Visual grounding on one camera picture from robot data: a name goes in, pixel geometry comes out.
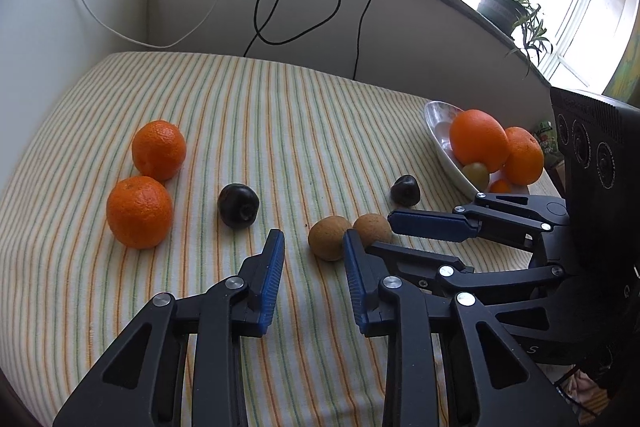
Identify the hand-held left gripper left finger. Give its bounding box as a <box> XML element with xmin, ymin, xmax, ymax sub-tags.
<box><xmin>52</xmin><ymin>229</ymin><xmax>286</xmax><ymax>427</ymax></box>

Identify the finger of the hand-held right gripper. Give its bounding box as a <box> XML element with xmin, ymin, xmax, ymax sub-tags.
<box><xmin>365</xmin><ymin>241</ymin><xmax>569</xmax><ymax>309</ymax></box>
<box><xmin>387</xmin><ymin>193</ymin><xmax>571</xmax><ymax>253</ymax></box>

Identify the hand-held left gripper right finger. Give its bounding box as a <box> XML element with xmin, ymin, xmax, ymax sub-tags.
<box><xmin>342</xmin><ymin>228</ymin><xmax>581</xmax><ymax>427</ymax></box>

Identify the brown kiwi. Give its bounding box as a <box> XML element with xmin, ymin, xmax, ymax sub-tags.
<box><xmin>352</xmin><ymin>213</ymin><xmax>394</xmax><ymax>249</ymax></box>
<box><xmin>307</xmin><ymin>215</ymin><xmax>353</xmax><ymax>262</ymax></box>

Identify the small green plum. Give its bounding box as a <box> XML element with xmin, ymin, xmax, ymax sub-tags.
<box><xmin>461</xmin><ymin>162</ymin><xmax>491</xmax><ymax>190</ymax></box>

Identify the large orange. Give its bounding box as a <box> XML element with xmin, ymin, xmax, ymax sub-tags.
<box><xmin>449</xmin><ymin>109</ymin><xmax>511</xmax><ymax>172</ymax></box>
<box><xmin>502</xmin><ymin>126</ymin><xmax>545</xmax><ymax>186</ymax></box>

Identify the floral white bowl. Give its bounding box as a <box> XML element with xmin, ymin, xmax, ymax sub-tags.
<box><xmin>424</xmin><ymin>101</ymin><xmax>531</xmax><ymax>198</ymax></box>

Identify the dark plum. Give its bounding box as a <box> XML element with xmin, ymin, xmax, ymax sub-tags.
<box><xmin>390</xmin><ymin>175</ymin><xmax>420</xmax><ymax>208</ymax></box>
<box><xmin>217</xmin><ymin>183</ymin><xmax>261</xmax><ymax>228</ymax></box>

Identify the green snack packet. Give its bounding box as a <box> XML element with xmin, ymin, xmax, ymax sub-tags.
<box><xmin>532</xmin><ymin>121</ymin><xmax>566</xmax><ymax>158</ymax></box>

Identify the small tangerine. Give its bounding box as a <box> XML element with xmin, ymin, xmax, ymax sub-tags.
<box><xmin>131</xmin><ymin>120</ymin><xmax>187</xmax><ymax>182</ymax></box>
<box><xmin>106</xmin><ymin>176</ymin><xmax>174</xmax><ymax>250</ymax></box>

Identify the striped table cloth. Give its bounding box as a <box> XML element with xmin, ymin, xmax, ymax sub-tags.
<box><xmin>0</xmin><ymin>52</ymin><xmax>566</xmax><ymax>427</ymax></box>

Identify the pale crumpled cloth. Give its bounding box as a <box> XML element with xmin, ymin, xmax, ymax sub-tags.
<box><xmin>555</xmin><ymin>369</ymin><xmax>611</xmax><ymax>414</ymax></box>

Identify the potted spider plant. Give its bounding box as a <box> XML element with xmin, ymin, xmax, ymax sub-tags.
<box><xmin>467</xmin><ymin>0</ymin><xmax>553</xmax><ymax>80</ymax></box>

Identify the green yellow wall hanging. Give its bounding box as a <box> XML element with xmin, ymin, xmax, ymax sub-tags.
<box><xmin>605</xmin><ymin>19</ymin><xmax>640</xmax><ymax>102</ymax></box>

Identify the straight black cable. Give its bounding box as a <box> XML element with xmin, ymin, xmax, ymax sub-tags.
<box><xmin>352</xmin><ymin>0</ymin><xmax>377</xmax><ymax>82</ymax></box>

